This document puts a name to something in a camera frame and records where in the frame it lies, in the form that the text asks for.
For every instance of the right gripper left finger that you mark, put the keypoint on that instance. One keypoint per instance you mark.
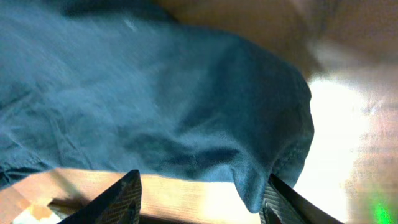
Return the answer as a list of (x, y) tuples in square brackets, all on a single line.
[(119, 204)]

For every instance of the navy blue shorts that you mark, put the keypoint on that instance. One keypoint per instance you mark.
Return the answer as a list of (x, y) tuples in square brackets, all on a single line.
[(120, 86)]

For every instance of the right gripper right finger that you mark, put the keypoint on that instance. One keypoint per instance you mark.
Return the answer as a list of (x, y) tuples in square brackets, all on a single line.
[(283, 205)]

